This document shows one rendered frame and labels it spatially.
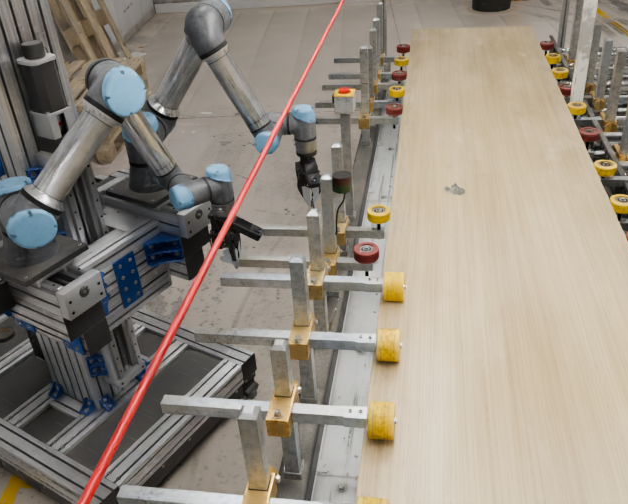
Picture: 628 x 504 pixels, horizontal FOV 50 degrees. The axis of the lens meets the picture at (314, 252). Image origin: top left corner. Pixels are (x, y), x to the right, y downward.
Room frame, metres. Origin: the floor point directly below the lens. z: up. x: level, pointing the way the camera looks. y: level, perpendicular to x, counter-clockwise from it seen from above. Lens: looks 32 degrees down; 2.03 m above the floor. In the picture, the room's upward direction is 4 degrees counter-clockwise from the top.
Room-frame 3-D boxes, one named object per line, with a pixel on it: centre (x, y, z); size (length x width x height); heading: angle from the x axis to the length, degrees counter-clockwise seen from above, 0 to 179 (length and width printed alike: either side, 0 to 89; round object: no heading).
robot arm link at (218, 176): (1.88, 0.27, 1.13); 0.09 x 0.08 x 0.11; 122
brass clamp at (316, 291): (1.59, 0.00, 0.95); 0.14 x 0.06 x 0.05; 169
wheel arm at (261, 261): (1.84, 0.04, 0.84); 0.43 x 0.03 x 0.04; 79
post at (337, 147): (2.10, -0.10, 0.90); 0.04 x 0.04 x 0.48; 79
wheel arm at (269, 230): (2.08, -0.04, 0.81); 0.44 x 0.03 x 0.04; 79
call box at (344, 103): (2.36, -0.15, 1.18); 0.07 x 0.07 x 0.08; 79
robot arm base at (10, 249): (1.70, 0.82, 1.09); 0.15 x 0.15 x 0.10
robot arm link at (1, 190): (1.70, 0.81, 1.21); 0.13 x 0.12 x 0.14; 32
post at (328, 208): (1.86, -0.05, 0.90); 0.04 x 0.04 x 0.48; 79
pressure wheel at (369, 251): (1.80, -0.16, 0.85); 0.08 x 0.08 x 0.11
